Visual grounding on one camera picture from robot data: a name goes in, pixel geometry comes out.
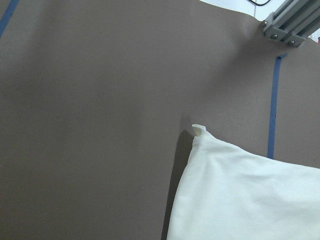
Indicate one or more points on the cream long-sleeve cat shirt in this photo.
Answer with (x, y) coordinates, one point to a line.
(227, 193)

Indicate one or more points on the grey aluminium frame post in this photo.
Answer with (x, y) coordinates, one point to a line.
(293, 22)

